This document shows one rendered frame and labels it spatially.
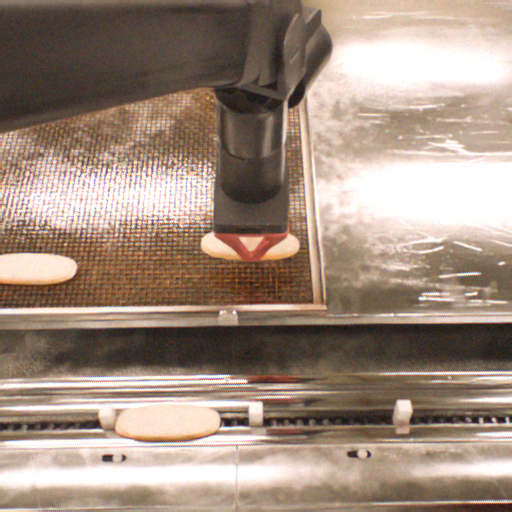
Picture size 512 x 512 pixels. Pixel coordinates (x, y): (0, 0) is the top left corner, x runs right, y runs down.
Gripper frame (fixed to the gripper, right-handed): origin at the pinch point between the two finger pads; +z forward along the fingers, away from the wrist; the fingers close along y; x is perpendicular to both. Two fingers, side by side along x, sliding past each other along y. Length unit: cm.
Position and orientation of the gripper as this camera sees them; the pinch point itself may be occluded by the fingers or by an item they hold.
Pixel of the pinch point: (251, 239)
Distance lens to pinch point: 65.9
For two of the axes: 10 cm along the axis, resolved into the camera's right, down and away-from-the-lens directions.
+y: 0.1, -8.2, 5.8
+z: -0.1, 5.8, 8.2
